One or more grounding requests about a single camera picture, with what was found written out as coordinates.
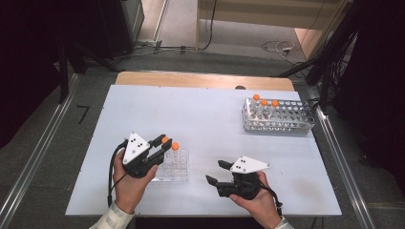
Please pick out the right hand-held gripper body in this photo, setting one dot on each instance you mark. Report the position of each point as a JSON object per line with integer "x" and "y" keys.
{"x": 246, "y": 186}

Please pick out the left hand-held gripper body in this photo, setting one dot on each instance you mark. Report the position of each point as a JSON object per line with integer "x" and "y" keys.
{"x": 137, "y": 159}

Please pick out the clear plastic tube rack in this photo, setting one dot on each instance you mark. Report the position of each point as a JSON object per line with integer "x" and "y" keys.
{"x": 176, "y": 170}

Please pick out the white perforated tube rack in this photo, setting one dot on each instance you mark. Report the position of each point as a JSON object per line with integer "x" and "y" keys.
{"x": 277, "y": 122}

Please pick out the person's right hand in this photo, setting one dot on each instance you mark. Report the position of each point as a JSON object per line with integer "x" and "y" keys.
{"x": 261, "y": 205}

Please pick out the person's left hand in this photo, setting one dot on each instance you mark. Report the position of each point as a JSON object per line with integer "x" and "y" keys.
{"x": 129, "y": 191}

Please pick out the dark table grommet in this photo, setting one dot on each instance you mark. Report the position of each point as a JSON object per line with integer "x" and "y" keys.
{"x": 240, "y": 87}

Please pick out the grey power strip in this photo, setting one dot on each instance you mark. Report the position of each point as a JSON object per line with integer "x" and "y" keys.
{"x": 148, "y": 43}

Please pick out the black metal stand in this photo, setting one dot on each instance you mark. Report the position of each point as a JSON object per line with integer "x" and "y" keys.
{"x": 63, "y": 82}
{"x": 324, "y": 86}

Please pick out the dark cabinet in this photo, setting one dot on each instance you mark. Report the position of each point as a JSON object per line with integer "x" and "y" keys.
{"x": 114, "y": 25}

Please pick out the dark curtain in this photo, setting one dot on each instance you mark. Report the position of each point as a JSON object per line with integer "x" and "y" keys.
{"x": 379, "y": 79}
{"x": 28, "y": 63}

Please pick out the light wooden furniture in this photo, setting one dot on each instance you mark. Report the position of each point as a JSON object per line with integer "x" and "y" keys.
{"x": 270, "y": 12}

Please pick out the metal floor rail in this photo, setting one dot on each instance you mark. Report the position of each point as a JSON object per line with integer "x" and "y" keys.
{"x": 41, "y": 143}
{"x": 337, "y": 149}

